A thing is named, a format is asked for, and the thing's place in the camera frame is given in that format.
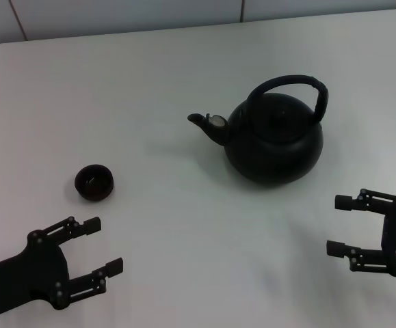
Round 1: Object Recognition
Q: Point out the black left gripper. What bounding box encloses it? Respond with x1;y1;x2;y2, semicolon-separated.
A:
0;215;124;317

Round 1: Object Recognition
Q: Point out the small dark teacup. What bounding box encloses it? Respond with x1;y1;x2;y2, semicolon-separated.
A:
74;164;114;202

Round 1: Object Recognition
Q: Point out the black round teapot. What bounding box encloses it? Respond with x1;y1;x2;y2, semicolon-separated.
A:
187;74;330;186

